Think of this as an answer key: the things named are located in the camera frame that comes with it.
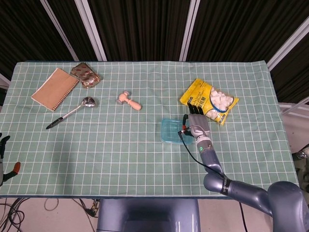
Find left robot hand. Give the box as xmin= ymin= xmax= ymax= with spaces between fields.
xmin=0 ymin=135 xmax=21 ymax=187

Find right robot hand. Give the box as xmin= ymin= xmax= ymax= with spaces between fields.
xmin=182 ymin=102 xmax=211 ymax=140

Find teal plastic lid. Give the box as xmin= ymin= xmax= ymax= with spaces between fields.
xmin=160 ymin=118 xmax=194 ymax=145

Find yellow marshmallow bag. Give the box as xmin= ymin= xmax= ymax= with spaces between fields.
xmin=180 ymin=77 xmax=239 ymax=126

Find small wooden toy hammer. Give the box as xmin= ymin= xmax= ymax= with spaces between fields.
xmin=116 ymin=90 xmax=142 ymax=112

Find green checked tablecloth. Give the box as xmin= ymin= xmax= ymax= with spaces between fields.
xmin=0 ymin=60 xmax=302 ymax=198

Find white metal rack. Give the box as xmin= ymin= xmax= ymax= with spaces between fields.
xmin=279 ymin=96 xmax=309 ymax=119

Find brown spiral notebook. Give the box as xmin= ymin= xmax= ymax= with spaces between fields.
xmin=30 ymin=67 xmax=80 ymax=112

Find grey-blue robot torso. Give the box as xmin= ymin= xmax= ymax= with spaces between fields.
xmin=96 ymin=198 xmax=201 ymax=232

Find crinkled silver object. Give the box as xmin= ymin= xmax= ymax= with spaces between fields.
xmin=292 ymin=147 xmax=309 ymax=162

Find black pleated curtain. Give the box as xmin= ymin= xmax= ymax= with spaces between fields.
xmin=0 ymin=0 xmax=309 ymax=104

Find gold foil snack packet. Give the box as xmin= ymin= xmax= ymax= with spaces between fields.
xmin=70 ymin=62 xmax=101 ymax=89

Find black right hand cable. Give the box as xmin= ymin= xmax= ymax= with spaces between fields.
xmin=178 ymin=130 xmax=229 ymax=182

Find black floor cable bundle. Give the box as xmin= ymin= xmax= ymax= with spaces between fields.
xmin=0 ymin=197 xmax=27 ymax=232

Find floor cables with plug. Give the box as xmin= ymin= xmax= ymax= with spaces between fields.
xmin=72 ymin=198 xmax=101 ymax=218

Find metal ladle black handle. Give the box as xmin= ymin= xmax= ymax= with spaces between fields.
xmin=45 ymin=96 xmax=98 ymax=130

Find thin white frame post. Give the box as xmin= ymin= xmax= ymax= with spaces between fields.
xmin=40 ymin=0 xmax=80 ymax=61

